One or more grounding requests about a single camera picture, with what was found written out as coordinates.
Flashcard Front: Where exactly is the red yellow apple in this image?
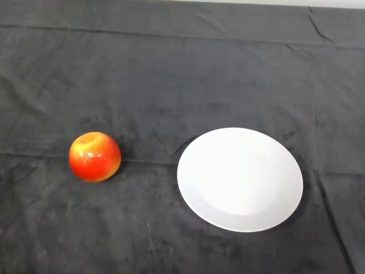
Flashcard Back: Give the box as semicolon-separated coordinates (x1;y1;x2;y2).
68;131;122;183

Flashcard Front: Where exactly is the white round plate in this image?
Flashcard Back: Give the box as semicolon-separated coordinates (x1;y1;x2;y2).
176;127;304;233

